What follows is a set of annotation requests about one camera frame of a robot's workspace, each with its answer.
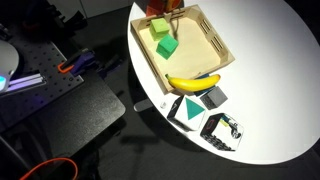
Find orange cable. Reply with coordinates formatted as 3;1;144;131
18;156;80;180

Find aluminium rail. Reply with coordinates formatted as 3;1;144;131
4;73;47;94

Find grey table foot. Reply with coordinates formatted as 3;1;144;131
133;99;155;113

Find grey cube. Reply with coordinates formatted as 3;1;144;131
199;85;229;111

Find orange block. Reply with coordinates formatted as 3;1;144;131
145;0;167;18

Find black and white printed cube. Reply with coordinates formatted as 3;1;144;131
199;112;245;153

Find black perforated breadboard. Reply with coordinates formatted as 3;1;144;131
0;13;85;132

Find white cube with teal triangle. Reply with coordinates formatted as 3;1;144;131
166;94;208;133

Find yellow banana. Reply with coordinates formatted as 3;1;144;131
164;73;222;93

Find light green block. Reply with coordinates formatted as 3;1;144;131
148;17;171;42

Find dark green letter block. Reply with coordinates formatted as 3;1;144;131
155;34;180;61

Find wooden tray with slots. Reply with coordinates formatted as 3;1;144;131
129;4;236;96

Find black clamp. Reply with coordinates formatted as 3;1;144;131
63;10;89;30

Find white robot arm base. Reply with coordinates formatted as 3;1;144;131
0;39;20;93

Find black flat plate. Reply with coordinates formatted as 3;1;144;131
19;71;127;162

